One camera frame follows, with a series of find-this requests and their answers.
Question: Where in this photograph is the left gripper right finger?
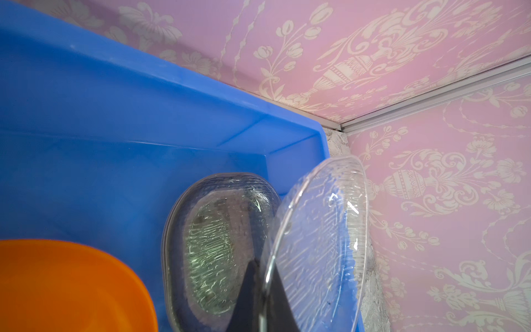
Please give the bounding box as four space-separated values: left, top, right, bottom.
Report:
263 266 300 332

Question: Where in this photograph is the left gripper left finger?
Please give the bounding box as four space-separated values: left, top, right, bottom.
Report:
225 260 261 332

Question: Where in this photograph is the clear glass plate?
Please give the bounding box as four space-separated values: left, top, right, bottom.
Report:
259 155 369 331

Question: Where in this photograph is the brown clear plate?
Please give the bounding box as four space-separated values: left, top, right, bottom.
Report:
161 173 281 331

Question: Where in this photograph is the orange plastic plate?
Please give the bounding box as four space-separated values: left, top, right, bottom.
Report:
1 239 158 331

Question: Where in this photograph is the blue plastic bin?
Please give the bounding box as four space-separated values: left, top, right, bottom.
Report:
1 1 331 331

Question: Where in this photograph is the right corner aluminium post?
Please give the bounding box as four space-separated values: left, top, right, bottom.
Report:
341 56 530 134

